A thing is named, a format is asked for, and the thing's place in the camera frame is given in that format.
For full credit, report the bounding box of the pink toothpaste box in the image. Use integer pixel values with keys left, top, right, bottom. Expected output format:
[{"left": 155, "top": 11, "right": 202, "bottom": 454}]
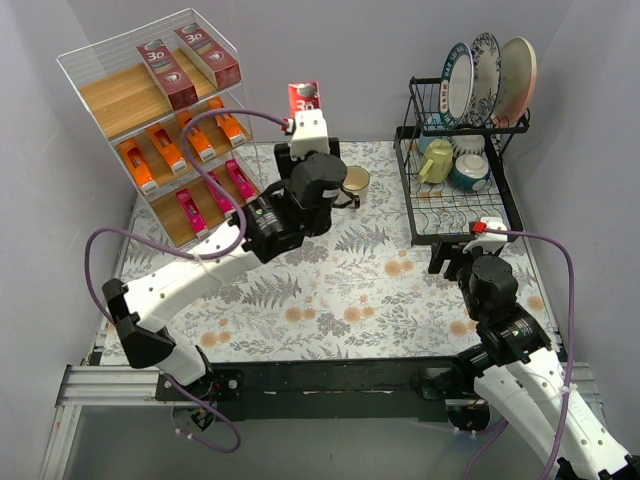
[
  {"left": 204, "top": 170, "right": 235, "bottom": 219},
  {"left": 176, "top": 188, "right": 209, "bottom": 238},
  {"left": 225, "top": 159, "right": 259, "bottom": 203}
]

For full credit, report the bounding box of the red 3D toothpaste box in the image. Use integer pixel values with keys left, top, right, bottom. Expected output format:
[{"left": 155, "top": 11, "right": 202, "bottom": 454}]
[
  {"left": 288, "top": 81, "right": 321, "bottom": 118},
  {"left": 136, "top": 39, "right": 199, "bottom": 111},
  {"left": 174, "top": 23, "right": 241, "bottom": 90}
]

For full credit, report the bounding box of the orange toothpaste box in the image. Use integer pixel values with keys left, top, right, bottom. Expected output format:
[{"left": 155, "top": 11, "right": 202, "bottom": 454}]
[
  {"left": 145, "top": 123, "right": 187, "bottom": 175},
  {"left": 175, "top": 109, "right": 215, "bottom": 162},
  {"left": 207, "top": 97, "right": 246, "bottom": 147},
  {"left": 118, "top": 138, "right": 158, "bottom": 195}
]

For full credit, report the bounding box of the orange toothpaste box top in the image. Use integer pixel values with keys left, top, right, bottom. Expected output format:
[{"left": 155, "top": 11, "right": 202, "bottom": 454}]
[{"left": 175, "top": 109, "right": 215, "bottom": 162}]

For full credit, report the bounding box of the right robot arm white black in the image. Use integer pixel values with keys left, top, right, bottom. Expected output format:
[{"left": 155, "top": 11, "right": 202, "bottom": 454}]
[{"left": 428, "top": 230, "right": 639, "bottom": 479}]

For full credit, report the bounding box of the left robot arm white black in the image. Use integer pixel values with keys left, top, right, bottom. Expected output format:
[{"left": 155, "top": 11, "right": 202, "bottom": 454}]
[{"left": 102, "top": 137, "right": 346, "bottom": 400}]

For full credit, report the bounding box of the teal white bowl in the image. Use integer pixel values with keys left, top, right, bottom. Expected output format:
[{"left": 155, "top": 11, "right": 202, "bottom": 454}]
[{"left": 449, "top": 154, "right": 490, "bottom": 192}]

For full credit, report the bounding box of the floral table mat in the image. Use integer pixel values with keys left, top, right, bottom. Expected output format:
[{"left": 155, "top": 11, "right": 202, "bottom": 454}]
[{"left": 99, "top": 140, "right": 561, "bottom": 365}]

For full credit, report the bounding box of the yellow green mug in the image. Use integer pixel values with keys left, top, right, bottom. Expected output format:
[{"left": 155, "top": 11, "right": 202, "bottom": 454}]
[{"left": 418, "top": 139, "right": 453, "bottom": 184}]

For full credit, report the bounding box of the white blue patterned bowl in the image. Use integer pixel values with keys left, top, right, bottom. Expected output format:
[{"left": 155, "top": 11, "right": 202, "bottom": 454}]
[{"left": 448, "top": 134, "right": 485, "bottom": 157}]

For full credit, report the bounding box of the light blue cup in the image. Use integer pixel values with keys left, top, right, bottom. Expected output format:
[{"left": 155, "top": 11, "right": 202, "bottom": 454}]
[{"left": 417, "top": 113, "right": 445, "bottom": 154}]

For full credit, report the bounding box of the white plate blue rim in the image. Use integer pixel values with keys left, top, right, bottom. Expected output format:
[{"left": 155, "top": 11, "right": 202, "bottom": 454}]
[{"left": 439, "top": 42, "right": 474, "bottom": 129}]

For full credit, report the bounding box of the blue floral plate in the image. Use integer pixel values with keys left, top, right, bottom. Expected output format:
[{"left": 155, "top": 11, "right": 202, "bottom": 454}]
[{"left": 469, "top": 32, "right": 502, "bottom": 126}]

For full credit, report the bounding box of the cream pink plate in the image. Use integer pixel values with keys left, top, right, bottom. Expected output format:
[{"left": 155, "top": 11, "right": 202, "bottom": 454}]
[{"left": 491, "top": 37, "right": 537, "bottom": 127}]

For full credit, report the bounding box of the black wire dish rack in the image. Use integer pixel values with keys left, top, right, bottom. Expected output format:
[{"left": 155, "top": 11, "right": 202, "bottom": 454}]
[{"left": 394, "top": 77, "right": 530, "bottom": 246}]

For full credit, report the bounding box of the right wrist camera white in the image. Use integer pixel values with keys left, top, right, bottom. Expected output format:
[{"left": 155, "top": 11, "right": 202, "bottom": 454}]
[{"left": 463, "top": 217, "right": 509, "bottom": 254}]

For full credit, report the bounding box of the cream mug black handle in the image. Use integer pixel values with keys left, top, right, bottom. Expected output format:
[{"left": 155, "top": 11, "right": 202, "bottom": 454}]
[{"left": 333, "top": 166, "right": 370, "bottom": 209}]

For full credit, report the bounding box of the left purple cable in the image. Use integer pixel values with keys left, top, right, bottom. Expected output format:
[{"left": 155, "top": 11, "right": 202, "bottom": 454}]
[{"left": 83, "top": 107, "right": 296, "bottom": 454}]

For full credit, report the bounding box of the white wire wooden shelf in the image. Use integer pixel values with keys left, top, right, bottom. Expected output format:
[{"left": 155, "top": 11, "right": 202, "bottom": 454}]
[{"left": 58, "top": 8, "right": 263, "bottom": 248}]

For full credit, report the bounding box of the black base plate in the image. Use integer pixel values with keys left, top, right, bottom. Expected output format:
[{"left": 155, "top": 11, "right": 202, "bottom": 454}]
[{"left": 154, "top": 357, "right": 491, "bottom": 424}]

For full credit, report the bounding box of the aluminium frame rail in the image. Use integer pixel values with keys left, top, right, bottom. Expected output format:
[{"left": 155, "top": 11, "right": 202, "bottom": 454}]
[{"left": 39, "top": 363, "right": 626, "bottom": 480}]

